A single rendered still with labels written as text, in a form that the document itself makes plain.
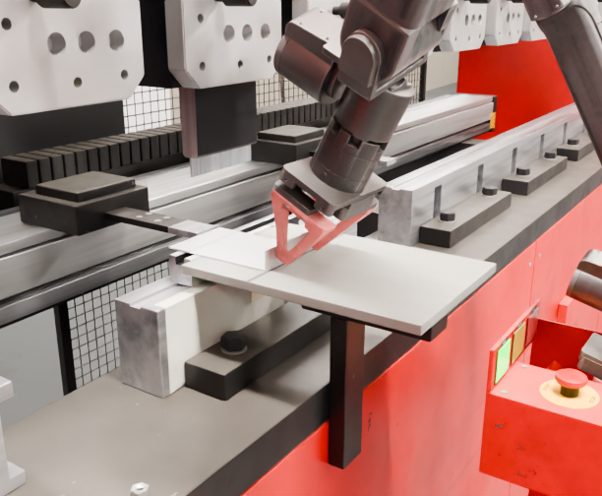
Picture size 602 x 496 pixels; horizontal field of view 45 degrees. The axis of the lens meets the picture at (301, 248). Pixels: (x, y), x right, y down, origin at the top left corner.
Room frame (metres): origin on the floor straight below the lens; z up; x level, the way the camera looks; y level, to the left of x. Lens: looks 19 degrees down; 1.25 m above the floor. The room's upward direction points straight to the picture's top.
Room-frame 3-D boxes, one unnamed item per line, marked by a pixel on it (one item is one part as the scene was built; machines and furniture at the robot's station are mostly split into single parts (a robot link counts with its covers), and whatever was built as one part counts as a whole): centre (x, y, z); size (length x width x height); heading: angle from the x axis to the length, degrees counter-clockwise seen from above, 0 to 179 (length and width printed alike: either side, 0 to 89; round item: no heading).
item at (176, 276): (0.80, 0.07, 0.99); 0.20 x 0.03 x 0.03; 146
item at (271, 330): (0.78, 0.01, 0.89); 0.30 x 0.05 x 0.03; 146
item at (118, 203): (0.87, 0.21, 1.01); 0.26 x 0.12 x 0.05; 56
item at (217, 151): (0.78, 0.08, 1.13); 0.10 x 0.02 x 0.10; 146
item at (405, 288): (0.70, -0.04, 1.00); 0.26 x 0.18 x 0.01; 56
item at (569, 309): (1.54, -0.62, 0.59); 0.15 x 0.02 x 0.07; 146
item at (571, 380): (0.82, -0.34, 0.79); 0.04 x 0.04 x 0.04
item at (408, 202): (1.83, -0.61, 0.92); 1.68 x 0.06 x 0.10; 146
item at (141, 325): (0.82, 0.05, 0.92); 0.39 x 0.06 x 0.10; 146
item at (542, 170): (1.58, -0.52, 0.89); 0.30 x 0.05 x 0.03; 146
